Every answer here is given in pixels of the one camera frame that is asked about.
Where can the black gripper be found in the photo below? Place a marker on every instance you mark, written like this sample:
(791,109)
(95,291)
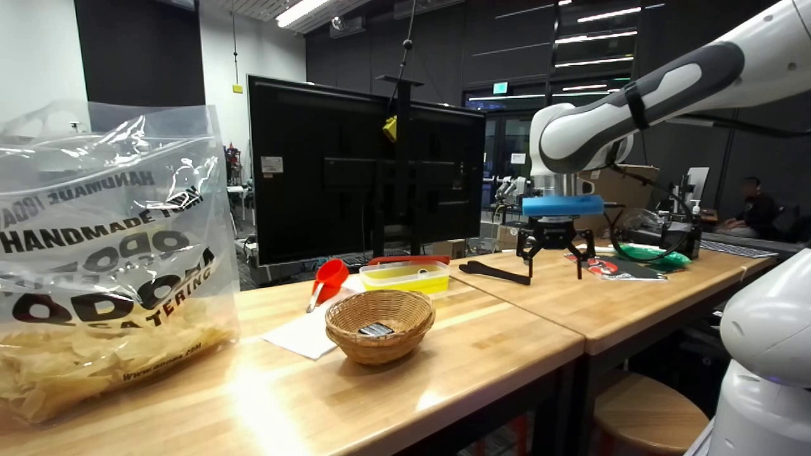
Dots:
(555,232)

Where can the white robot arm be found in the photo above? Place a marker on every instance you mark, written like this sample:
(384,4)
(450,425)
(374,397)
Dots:
(675,83)

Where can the yellow lunchbox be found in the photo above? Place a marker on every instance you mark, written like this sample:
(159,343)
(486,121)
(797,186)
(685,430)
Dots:
(410,278)

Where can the black tool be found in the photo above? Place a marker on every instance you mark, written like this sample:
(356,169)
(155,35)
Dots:
(496,272)

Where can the red and black booklet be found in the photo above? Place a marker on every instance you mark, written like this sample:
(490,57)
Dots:
(624,268)

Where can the brown cardboard box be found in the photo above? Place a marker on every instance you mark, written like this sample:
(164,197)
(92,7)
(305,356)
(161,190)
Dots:
(630,186)

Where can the green plastic bag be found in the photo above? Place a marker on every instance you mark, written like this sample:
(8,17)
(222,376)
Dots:
(654,254)

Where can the wooden stool with red legs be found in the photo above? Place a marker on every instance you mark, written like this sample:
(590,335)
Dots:
(650,414)

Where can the black stand pole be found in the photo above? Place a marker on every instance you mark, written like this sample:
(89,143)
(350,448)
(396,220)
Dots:
(406,126)

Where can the small dark packet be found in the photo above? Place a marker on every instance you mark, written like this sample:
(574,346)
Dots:
(375,330)

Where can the round wicker basket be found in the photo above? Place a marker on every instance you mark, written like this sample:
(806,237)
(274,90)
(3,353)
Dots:
(382,343)

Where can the yellow triangular tag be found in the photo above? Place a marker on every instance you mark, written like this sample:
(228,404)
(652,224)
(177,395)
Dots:
(392,126)

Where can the seated person in dark clothes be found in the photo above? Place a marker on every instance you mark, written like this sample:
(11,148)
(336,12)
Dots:
(762,210)

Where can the large black monitor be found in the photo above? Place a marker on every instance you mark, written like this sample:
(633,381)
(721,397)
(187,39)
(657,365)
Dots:
(337,167)

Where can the white paper sheet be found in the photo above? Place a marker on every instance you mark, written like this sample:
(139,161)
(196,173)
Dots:
(301,333)

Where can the ceiling light strip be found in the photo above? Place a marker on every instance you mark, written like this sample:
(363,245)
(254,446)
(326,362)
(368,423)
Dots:
(301,11)

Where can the clear printed plastic bag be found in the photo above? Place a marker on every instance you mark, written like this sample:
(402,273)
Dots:
(109,278)

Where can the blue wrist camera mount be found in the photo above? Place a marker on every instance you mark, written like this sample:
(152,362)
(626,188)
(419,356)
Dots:
(560,205)

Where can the black camera on stand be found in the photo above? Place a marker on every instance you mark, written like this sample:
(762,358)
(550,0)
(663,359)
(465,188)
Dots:
(683,237)

